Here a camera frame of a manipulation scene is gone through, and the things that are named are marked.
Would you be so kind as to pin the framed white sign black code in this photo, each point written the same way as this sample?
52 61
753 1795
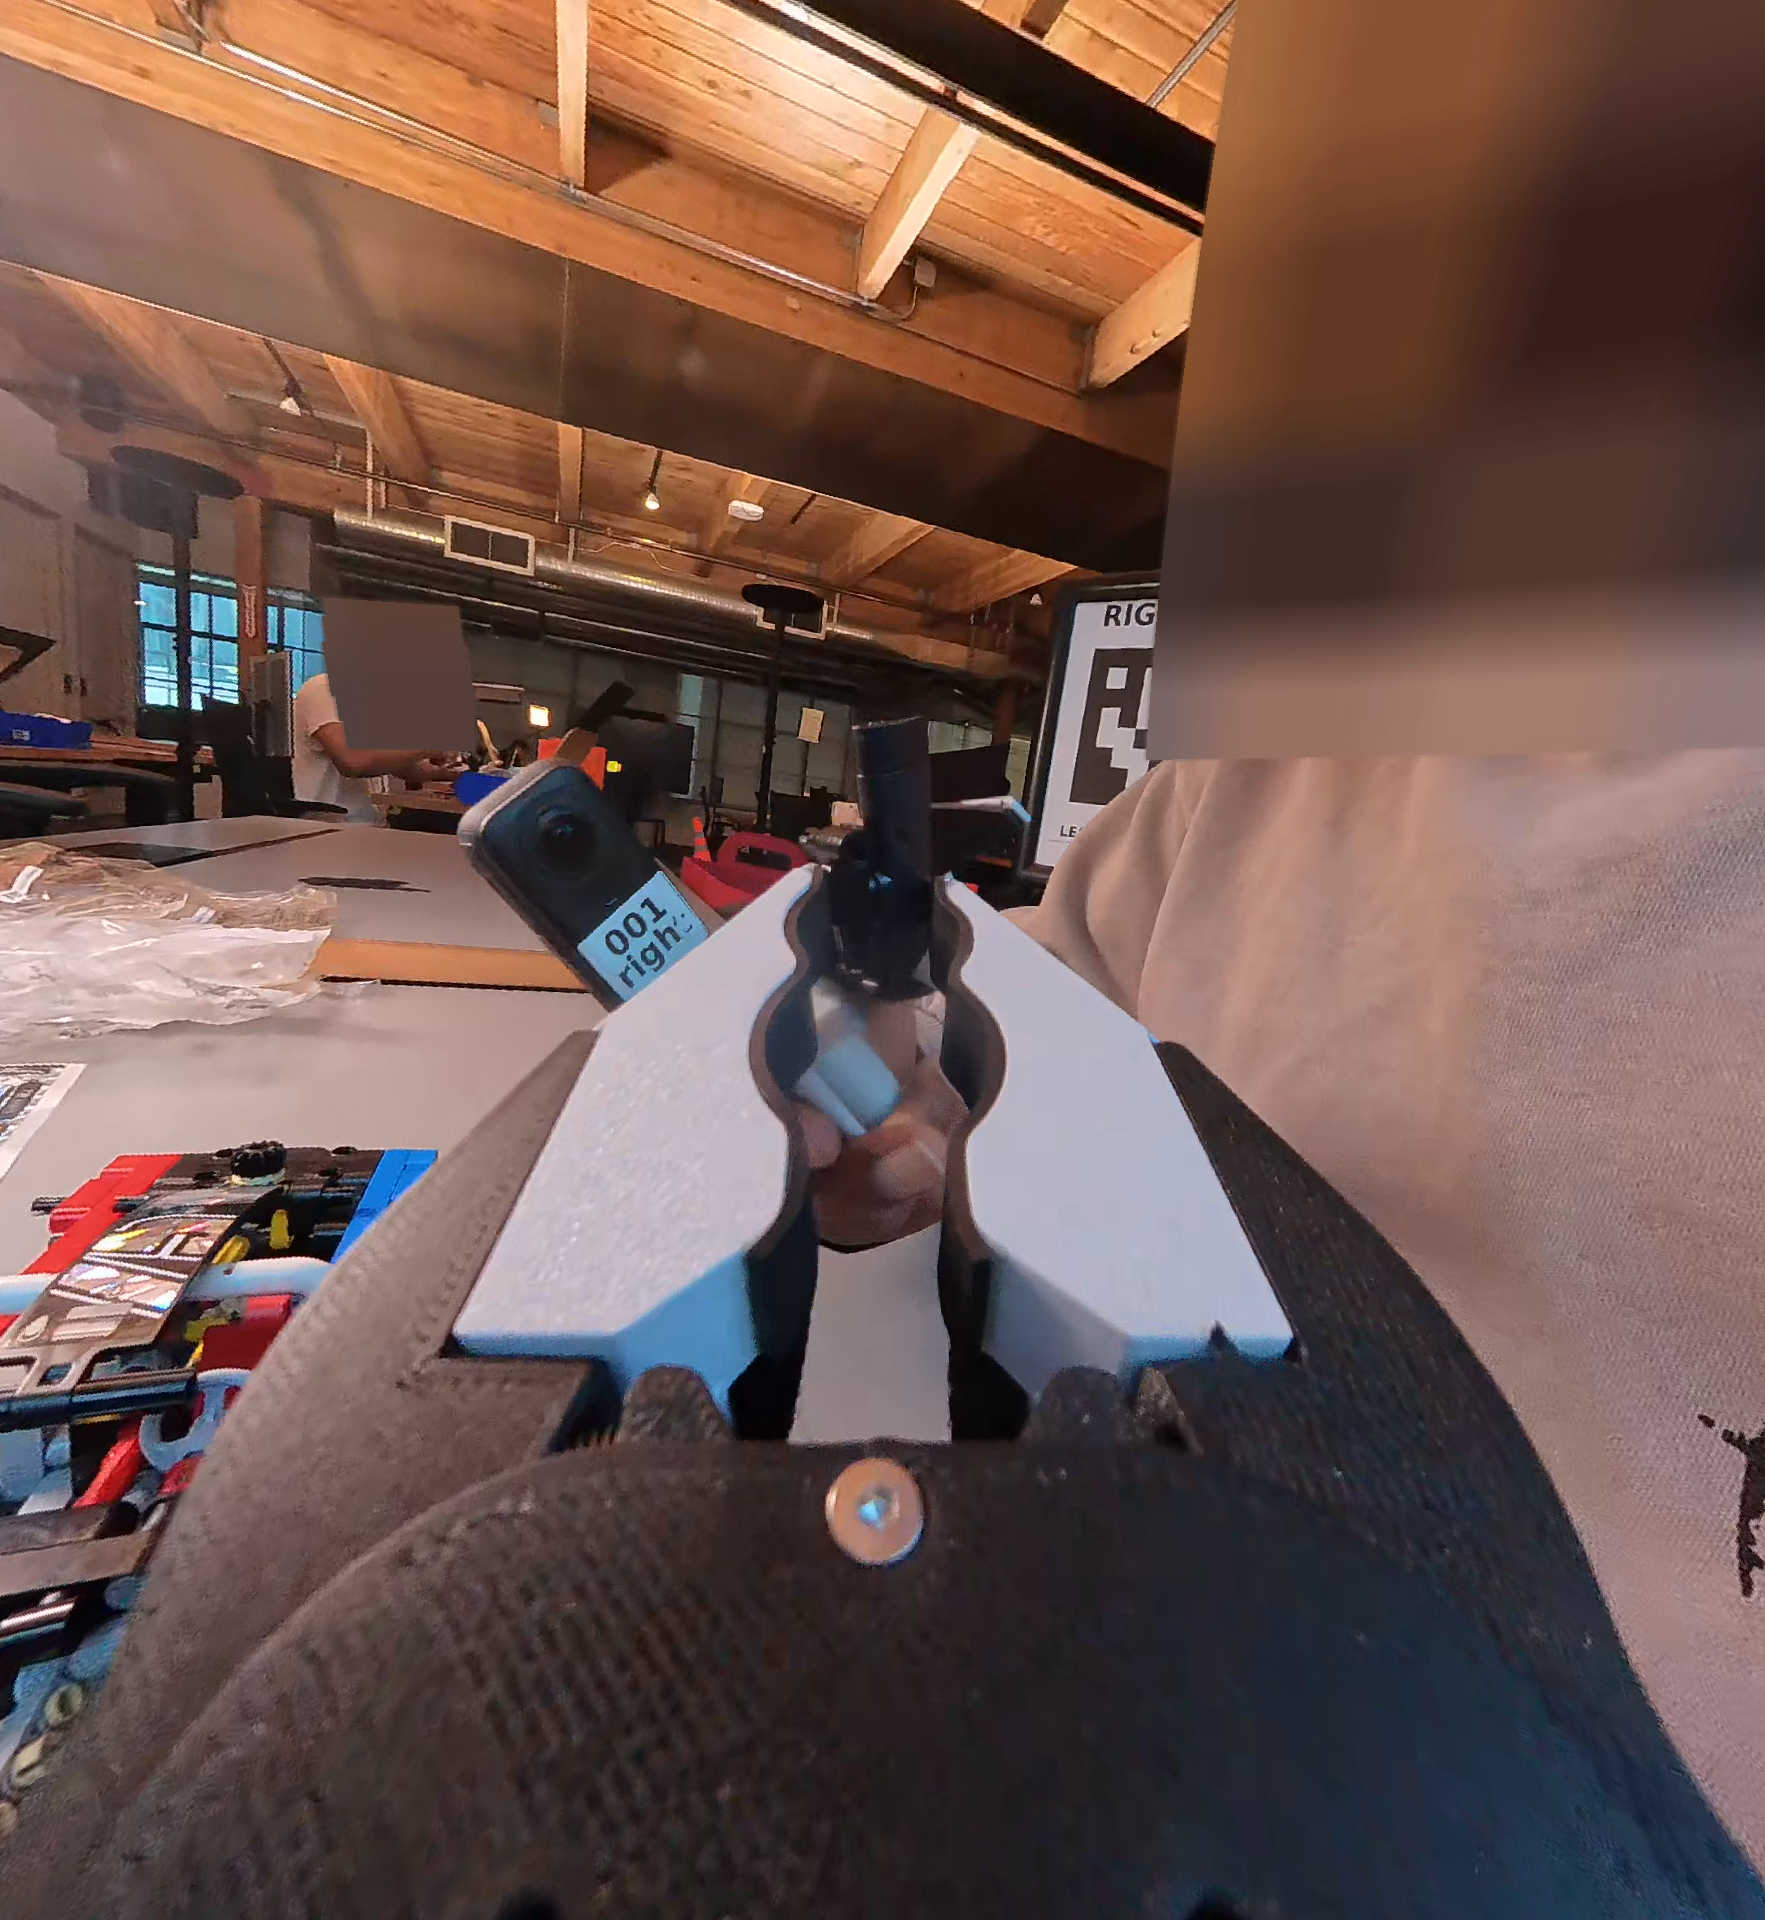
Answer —
1100 720

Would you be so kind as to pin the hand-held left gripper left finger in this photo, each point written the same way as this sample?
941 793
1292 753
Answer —
627 1185

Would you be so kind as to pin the blue storage bin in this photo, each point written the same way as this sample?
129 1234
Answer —
27 728
481 785

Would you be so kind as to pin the person's torso beige hoodie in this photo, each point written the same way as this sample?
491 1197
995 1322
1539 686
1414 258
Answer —
1497 1200

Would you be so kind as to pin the silver ventilation duct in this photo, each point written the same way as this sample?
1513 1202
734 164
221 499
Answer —
596 578

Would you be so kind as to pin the partly built lego car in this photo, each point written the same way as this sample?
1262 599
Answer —
117 1321

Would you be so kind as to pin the person's right hand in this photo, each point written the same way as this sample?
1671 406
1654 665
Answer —
889 1179

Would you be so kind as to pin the large paned window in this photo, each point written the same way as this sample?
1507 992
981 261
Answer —
214 637

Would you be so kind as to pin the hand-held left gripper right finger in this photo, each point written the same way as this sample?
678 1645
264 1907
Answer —
1108 1185

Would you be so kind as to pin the clear plastic bags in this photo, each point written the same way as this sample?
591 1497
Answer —
103 944

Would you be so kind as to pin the black lego subassembly red pin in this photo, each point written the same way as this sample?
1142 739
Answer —
883 899

